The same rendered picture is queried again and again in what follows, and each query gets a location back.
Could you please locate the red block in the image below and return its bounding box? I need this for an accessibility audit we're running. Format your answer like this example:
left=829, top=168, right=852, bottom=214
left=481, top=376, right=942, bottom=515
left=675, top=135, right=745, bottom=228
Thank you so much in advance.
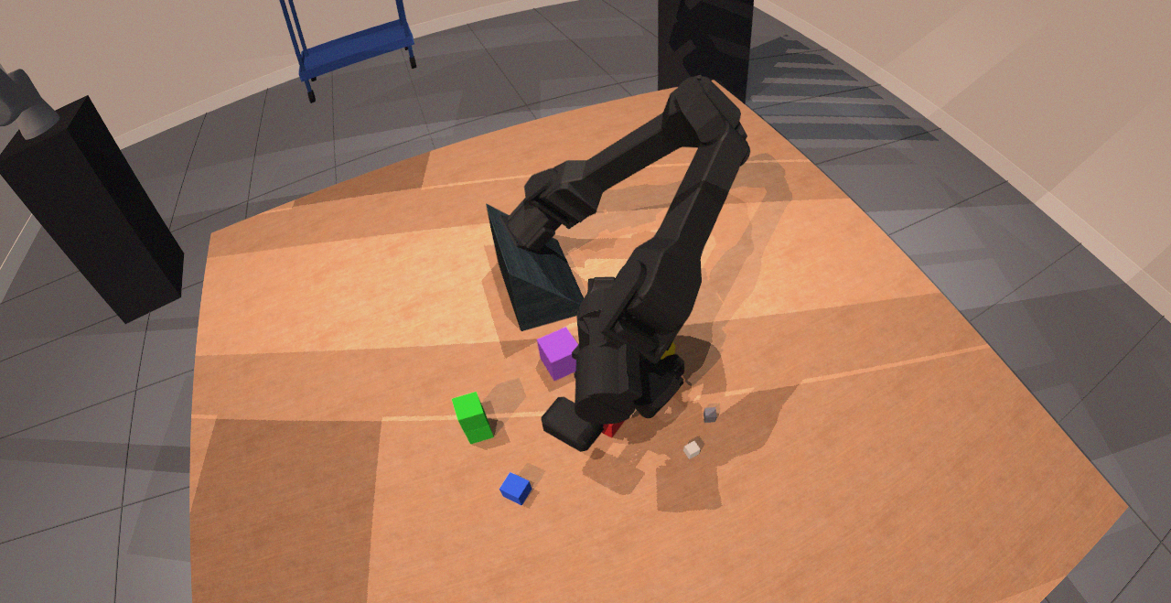
left=602, top=420, right=625, bottom=437

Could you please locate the blue block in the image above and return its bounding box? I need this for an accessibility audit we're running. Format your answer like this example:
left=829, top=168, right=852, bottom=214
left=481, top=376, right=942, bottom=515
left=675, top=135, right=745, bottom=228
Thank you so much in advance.
left=500, top=473, right=532, bottom=506

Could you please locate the purple cube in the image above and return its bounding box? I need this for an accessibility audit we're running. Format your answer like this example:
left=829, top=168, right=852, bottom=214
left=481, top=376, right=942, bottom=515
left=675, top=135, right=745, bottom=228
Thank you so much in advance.
left=537, top=327, right=578, bottom=381

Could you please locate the green block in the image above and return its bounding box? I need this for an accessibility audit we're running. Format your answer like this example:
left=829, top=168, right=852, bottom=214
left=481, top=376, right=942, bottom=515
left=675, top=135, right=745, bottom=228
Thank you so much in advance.
left=465, top=407, right=493, bottom=445
left=452, top=392, right=488, bottom=433

